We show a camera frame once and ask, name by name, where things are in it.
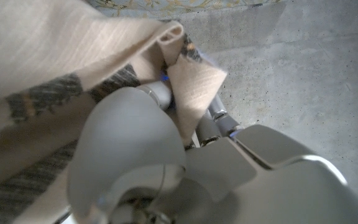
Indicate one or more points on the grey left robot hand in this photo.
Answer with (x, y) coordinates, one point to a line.
(129, 133)

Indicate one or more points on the beige plaid scarf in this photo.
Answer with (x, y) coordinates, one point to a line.
(42, 46)

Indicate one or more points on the floral printed backdrop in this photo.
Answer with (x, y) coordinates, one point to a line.
(166, 4)

